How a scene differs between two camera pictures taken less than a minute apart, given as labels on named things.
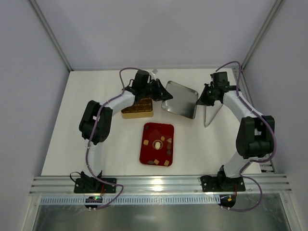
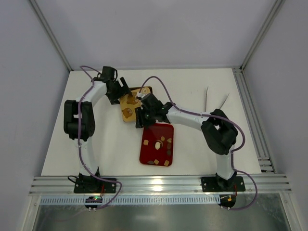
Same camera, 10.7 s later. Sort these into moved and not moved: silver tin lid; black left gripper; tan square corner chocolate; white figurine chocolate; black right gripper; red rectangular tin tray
Moved: black left gripper; silver tin lid; black right gripper
Not moved: red rectangular tin tray; white figurine chocolate; tan square corner chocolate
